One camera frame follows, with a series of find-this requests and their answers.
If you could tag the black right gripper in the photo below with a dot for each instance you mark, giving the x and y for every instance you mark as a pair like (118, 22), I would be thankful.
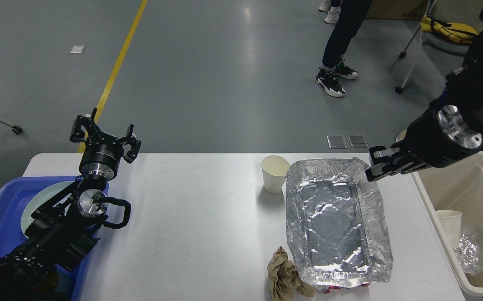
(439, 137)

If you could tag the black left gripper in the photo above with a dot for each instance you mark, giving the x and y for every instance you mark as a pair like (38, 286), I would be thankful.
(100, 159)

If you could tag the green plate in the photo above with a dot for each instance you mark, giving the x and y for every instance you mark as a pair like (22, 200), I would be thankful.
(37, 200)

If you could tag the foil sheet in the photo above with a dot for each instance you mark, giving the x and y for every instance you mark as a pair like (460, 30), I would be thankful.
(335, 224)

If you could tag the white paper bowl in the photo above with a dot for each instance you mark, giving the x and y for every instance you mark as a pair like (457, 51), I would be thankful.
(451, 221)

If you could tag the aluminium foil tray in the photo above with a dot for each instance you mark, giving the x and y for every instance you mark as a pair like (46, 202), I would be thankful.
(469, 250)

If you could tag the teal mug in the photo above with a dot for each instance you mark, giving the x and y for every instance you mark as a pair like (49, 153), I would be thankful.
(56, 286)

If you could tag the crushed red can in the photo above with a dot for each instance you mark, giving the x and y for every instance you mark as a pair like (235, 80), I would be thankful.
(329, 288)

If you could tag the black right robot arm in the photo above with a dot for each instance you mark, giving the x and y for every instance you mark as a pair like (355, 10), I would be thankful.
(464, 89)

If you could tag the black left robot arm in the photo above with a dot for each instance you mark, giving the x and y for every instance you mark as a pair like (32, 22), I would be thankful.
(63, 228)

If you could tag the right metal floor plate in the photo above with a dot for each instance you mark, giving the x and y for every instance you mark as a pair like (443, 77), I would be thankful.
(358, 141)

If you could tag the metal floor plate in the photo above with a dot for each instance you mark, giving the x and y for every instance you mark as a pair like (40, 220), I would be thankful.
(336, 142)
(358, 141)

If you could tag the left metal floor plate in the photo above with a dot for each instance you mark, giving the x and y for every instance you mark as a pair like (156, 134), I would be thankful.
(336, 142)

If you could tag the grey caster leg at left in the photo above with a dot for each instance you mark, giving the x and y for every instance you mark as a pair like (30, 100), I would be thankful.
(14, 127)

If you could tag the beige plastic bin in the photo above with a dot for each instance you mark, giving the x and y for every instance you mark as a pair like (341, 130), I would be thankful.
(456, 187)

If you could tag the white paper cup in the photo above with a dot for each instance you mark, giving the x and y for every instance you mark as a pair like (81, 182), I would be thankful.
(274, 171)

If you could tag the blue plastic tray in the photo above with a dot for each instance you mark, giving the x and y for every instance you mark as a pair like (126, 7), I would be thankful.
(14, 197)

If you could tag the crumpled brown paper ball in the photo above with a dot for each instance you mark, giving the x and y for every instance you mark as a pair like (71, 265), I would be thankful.
(284, 279)

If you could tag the person in dark jeans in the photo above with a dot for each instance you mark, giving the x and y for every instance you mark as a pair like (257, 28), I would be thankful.
(352, 15)

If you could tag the yellow bag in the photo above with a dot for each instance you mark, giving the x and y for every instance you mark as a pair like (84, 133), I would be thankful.
(458, 33)

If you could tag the cardboard box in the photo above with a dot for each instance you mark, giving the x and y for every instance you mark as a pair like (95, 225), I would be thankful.
(397, 9)

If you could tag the person in white sneakers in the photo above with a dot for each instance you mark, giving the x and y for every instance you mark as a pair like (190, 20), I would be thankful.
(332, 8)

